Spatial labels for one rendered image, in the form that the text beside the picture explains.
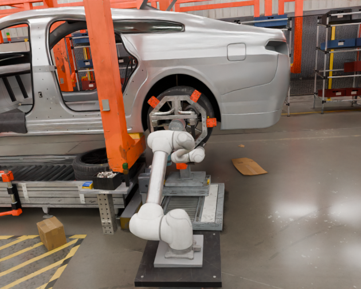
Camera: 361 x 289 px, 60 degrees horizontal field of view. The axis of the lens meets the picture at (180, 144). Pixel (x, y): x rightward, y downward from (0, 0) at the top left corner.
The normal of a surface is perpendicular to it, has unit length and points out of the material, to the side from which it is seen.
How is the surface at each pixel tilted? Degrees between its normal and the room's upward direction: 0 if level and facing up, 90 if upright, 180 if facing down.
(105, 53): 90
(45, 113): 92
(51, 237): 90
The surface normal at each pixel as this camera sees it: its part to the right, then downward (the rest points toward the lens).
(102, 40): -0.16, 0.31
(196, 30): -0.14, -0.12
